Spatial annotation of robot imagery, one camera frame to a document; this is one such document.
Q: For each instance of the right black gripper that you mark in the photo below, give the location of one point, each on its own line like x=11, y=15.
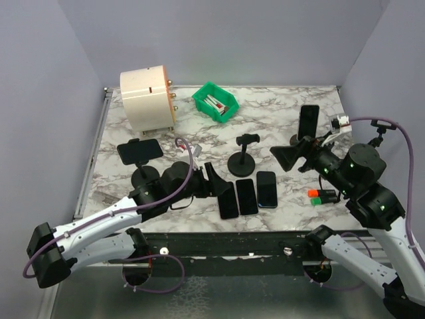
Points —
x=308, y=147

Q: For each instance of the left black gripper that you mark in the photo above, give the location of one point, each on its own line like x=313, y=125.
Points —
x=214, y=186

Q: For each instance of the purple phone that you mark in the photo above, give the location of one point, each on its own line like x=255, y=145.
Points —
x=227, y=204

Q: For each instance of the black round base phone stand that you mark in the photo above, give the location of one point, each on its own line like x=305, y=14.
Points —
x=241, y=164

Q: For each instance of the silver phone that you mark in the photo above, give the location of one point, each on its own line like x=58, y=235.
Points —
x=246, y=197

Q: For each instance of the black phone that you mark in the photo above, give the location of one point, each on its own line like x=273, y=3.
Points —
x=266, y=189

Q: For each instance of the dark phone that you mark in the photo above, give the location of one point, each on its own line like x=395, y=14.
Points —
x=308, y=119

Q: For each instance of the black tripod phone stand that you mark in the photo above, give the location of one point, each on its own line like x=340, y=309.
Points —
x=381, y=130

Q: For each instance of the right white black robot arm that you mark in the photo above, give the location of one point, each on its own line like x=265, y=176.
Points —
x=378, y=210

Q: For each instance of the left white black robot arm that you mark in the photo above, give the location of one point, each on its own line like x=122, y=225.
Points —
x=56, y=252

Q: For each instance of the left black phone stand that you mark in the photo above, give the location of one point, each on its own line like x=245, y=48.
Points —
x=143, y=174

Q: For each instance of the phone on left stand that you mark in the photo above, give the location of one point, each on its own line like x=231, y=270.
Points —
x=138, y=151

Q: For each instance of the orange cap marker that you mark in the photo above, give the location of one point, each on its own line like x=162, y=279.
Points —
x=321, y=193

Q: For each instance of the green cap marker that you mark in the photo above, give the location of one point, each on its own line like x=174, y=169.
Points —
x=323, y=200

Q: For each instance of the white markers in bin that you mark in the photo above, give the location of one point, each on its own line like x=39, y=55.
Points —
x=216, y=104

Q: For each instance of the green plastic bin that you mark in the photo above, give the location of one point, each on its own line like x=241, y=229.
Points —
x=220, y=94

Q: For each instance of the cream cylindrical drum device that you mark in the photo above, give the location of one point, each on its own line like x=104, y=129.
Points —
x=146, y=99

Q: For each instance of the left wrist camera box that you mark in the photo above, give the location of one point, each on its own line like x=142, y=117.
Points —
x=196, y=150

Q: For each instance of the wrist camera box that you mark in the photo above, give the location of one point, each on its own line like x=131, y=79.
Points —
x=196, y=150
x=340, y=126

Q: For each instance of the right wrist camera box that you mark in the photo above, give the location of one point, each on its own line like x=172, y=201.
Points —
x=340, y=126

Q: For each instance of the black front mounting rail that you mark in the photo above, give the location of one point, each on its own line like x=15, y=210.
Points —
x=223, y=254

